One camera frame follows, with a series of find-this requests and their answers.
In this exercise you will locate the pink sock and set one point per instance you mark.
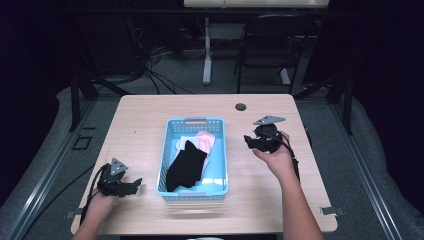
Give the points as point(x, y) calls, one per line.
point(206, 140)

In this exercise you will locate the black folding chair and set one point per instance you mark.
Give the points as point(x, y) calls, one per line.
point(270, 50)

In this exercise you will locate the person's left hand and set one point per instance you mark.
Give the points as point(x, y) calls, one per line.
point(100, 204)

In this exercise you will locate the blue plastic basket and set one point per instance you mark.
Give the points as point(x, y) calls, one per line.
point(218, 160)

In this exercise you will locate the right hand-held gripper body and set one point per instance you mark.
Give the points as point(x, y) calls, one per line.
point(270, 135)

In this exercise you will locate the grey metal table bracket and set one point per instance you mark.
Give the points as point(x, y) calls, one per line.
point(331, 210)
point(73, 213)

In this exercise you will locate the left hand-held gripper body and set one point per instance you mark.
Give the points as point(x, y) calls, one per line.
point(111, 181)

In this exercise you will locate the white desk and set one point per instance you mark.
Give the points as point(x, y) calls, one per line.
point(253, 3)

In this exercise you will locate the black sock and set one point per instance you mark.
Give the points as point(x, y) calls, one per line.
point(186, 166)

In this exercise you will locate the black metal stand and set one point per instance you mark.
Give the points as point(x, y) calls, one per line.
point(343, 93)
point(78, 83)

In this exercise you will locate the person's right hand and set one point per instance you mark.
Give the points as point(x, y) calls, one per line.
point(279, 161)

